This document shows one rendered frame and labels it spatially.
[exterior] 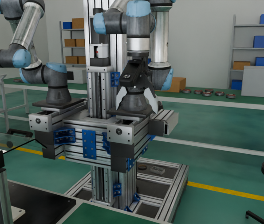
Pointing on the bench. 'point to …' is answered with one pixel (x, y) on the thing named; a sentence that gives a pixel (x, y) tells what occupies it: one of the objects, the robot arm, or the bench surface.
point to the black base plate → (33, 203)
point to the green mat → (102, 216)
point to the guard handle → (20, 132)
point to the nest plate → (16, 213)
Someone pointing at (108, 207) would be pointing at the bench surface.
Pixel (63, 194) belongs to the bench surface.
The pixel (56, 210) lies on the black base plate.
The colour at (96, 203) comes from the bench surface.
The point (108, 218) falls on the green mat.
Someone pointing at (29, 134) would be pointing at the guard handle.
